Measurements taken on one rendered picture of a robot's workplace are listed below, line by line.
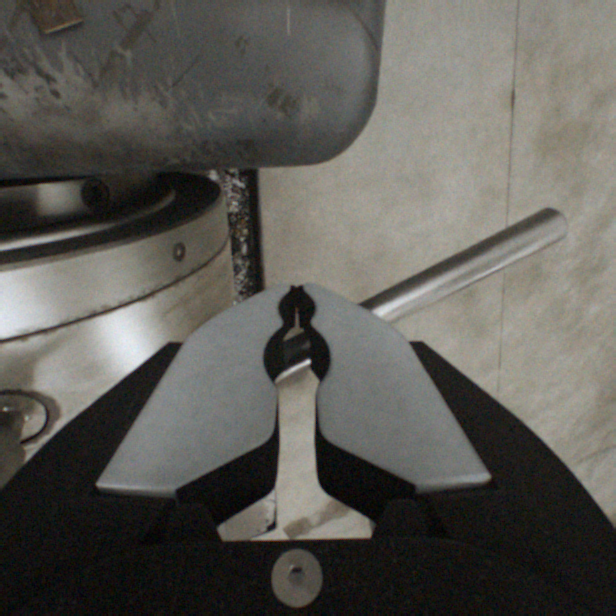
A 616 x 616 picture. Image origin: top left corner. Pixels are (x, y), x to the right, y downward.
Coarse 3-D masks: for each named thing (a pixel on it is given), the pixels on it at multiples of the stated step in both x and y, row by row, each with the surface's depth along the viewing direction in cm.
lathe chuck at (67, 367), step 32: (224, 256) 28; (192, 288) 24; (224, 288) 28; (96, 320) 19; (128, 320) 20; (160, 320) 22; (192, 320) 24; (0, 352) 17; (32, 352) 17; (64, 352) 18; (96, 352) 19; (128, 352) 21; (0, 384) 17; (32, 384) 18; (64, 384) 19; (96, 384) 20; (64, 416) 20; (32, 448) 19
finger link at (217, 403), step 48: (288, 288) 11; (192, 336) 9; (240, 336) 9; (192, 384) 7; (240, 384) 8; (144, 432) 6; (192, 432) 6; (240, 432) 6; (144, 480) 6; (192, 480) 6; (240, 480) 6
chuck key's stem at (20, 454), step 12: (12, 408) 18; (0, 420) 17; (12, 420) 18; (24, 420) 18; (0, 432) 17; (12, 432) 17; (0, 444) 16; (12, 444) 16; (0, 456) 15; (12, 456) 16; (24, 456) 16; (0, 468) 15; (12, 468) 15; (0, 480) 15
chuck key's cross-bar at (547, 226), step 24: (528, 216) 12; (552, 216) 11; (504, 240) 12; (528, 240) 11; (552, 240) 12; (456, 264) 12; (480, 264) 12; (504, 264) 12; (408, 288) 12; (432, 288) 12; (456, 288) 12; (384, 312) 12; (408, 312) 12; (288, 360) 12
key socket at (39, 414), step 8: (0, 400) 18; (8, 400) 18; (16, 400) 18; (24, 400) 18; (32, 400) 18; (0, 408) 18; (16, 408) 18; (24, 408) 18; (32, 408) 19; (40, 408) 19; (32, 416) 19; (40, 416) 19; (24, 424) 19; (32, 424) 19; (40, 424) 19; (24, 432) 19; (32, 432) 19
